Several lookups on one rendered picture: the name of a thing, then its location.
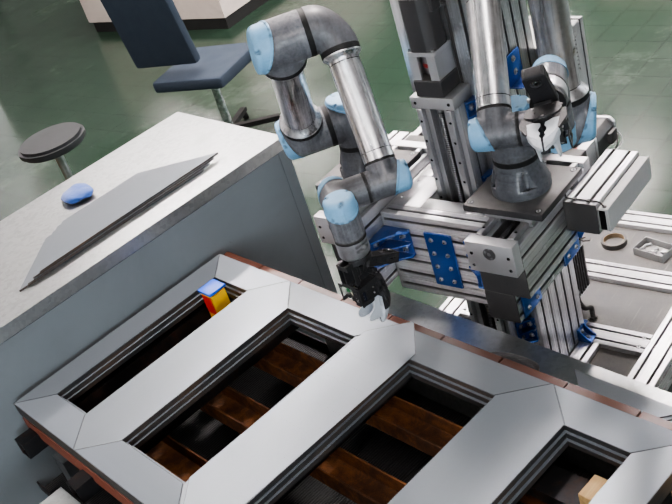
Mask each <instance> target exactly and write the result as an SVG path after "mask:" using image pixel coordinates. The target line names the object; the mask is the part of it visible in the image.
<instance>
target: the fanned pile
mask: <svg viewBox="0 0 672 504"><path fill-rule="evenodd" d="M574 372H575V375H576V379H577V382H578V386H579V387H582V388H584V389H587V390H589V391H592V392H595V393H597V394H600V395H602V396H605V397H608V398H610V399H613V400H615V401H618V402H621V403H623V404H626V405H628V406H631V407H633V408H636V409H639V410H641V413H642V412H643V411H644V412H646V413H649V414H652V415H654V416H657V417H659V418H662V419H665V420H667V421H670V422H672V406H670V405H667V404H664V403H662V402H659V401H656V400H654V399H651V398H649V397H646V396H643V395H641V394H638V393H635V392H633V391H630V390H627V389H625V388H622V387H620V386H617V385H614V384H612V383H609V382H606V381H604V380H601V379H599V378H596V377H593V376H591V375H588V374H585V373H583V372H580V371H577V370H575V369H574Z"/></svg>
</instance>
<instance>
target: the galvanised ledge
mask: <svg viewBox="0 0 672 504"><path fill-rule="evenodd" d="M389 292H390V291H389ZM390 296H391V301H390V307H389V312H388V313H389V314H392V315H393V316H397V317H400V318H402V319H405V320H407V321H410V322H412V321H413V322H414V323H415V324H418V325H420V326H423V327H426V328H428V329H431V330H433V331H436V332H439V333H441V334H444V335H445V336H449V337H452V338H454V339H457V340H459V341H462V342H465V343H467V344H470V345H472V346H475V347H478V348H480V349H483V350H485V351H488V352H497V351H501V352H508V353H512V354H516V355H520V356H523V357H526V358H529V359H531V360H533V361H535V362H536V363H538V365H539V371H540V372H543V373H545V374H548V375H550V376H553V377H556V378H558V379H561V380H563V381H566V382H568V384H569V383H571V384H574V385H576V386H578V382H577V379H576V375H575V372H574V369H575V370H577V371H580V372H583V373H585V374H588V375H591V376H593V377H596V378H599V379H601V380H604V381H606V382H609V383H612V384H614V385H617V386H620V387H622V388H625V389H627V390H630V391H633V392H635V393H638V394H641V395H643V396H646V397H649V398H651V399H654V400H656V401H659V402H662V403H664V404H667V405H670V406H672V393H670V392H667V391H664V390H661V389H659V388H656V387H653V386H650V385H647V384H645V383H642V382H639V381H636V380H634V379H631V378H628V377H625V376H623V375H620V374H617V373H614V372H612V371H609V370H606V369H603V368H601V367H598V366H595V365H592V364H589V363H587V362H584V361H581V360H578V359H576V358H573V357H570V356H567V355H565V354H562V353H559V352H556V351H554V350H551V349H548V348H545V347H542V346H540V345H537V344H534V343H531V342H529V341H526V340H523V339H520V338H518V337H515V336H512V335H509V334H507V333H504V332H501V331H498V330H496V329H493V328H490V327H487V326H484V325H482V324H479V323H476V322H473V321H471V320H468V319H465V318H462V317H460V316H457V315H454V314H451V313H449V312H446V311H443V310H440V309H437V308H435V307H432V306H429V305H426V304H424V303H421V302H418V301H415V300H413V299H410V298H407V297H404V296H402V295H399V294H396V293H393V292H390Z"/></svg>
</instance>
